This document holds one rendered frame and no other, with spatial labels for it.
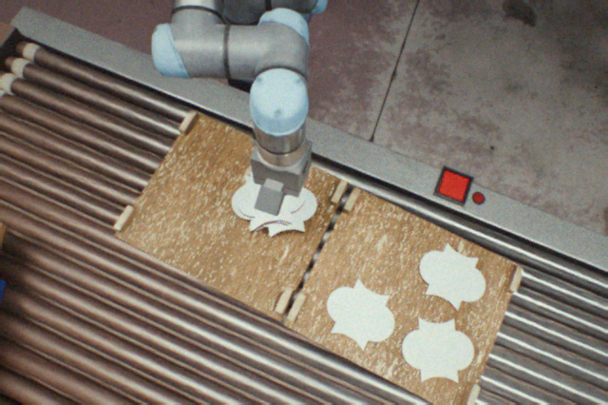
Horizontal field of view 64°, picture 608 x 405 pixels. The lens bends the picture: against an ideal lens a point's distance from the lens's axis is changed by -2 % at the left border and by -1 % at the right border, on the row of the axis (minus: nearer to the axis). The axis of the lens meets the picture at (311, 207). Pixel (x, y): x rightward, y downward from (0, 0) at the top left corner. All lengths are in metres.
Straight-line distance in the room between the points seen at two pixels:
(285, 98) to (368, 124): 1.67
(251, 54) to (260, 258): 0.50
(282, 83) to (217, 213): 0.52
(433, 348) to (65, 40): 1.17
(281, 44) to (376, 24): 1.93
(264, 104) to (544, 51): 2.27
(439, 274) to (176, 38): 0.71
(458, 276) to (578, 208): 1.40
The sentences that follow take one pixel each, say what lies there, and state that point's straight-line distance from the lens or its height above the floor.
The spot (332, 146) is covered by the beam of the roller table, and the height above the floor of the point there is 0.92.
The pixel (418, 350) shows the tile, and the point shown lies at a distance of 1.06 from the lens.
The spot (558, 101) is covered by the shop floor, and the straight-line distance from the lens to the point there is 2.66.
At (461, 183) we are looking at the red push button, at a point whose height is 0.93.
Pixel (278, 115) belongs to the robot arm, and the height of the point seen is 1.43.
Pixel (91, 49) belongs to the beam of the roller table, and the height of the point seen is 0.92.
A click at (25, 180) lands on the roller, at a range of 1.31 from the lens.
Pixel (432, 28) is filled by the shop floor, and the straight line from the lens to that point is 2.67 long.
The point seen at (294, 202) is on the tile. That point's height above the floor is 1.00.
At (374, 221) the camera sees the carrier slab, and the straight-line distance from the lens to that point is 1.11.
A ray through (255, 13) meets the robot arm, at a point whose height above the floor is 1.02.
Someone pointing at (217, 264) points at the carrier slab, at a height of 0.94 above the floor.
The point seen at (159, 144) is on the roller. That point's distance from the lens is 1.23.
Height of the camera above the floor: 1.98
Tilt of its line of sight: 70 degrees down
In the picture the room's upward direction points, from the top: 6 degrees clockwise
